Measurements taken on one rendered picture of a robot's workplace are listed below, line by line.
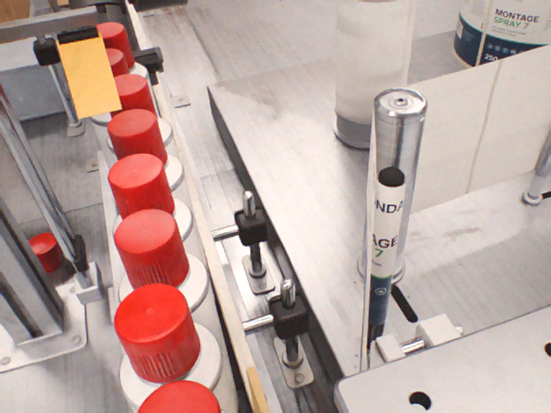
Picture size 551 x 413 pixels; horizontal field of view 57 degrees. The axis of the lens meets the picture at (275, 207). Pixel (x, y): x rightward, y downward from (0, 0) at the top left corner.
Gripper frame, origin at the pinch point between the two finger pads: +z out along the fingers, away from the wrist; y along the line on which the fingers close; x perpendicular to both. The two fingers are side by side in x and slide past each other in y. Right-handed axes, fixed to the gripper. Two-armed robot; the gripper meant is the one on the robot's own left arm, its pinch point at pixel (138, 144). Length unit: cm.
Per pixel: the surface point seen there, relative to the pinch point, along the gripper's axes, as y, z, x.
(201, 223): 4.0, 9.7, -8.0
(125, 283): -1.8, 10.3, -29.3
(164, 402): -0.4, 13.6, -39.4
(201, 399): 1.0, 13.8, -39.7
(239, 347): 3.8, 19.2, -19.4
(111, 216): -3.6, 6.7, -11.9
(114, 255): -3.7, 9.8, -15.5
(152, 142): 1.8, 2.6, -24.3
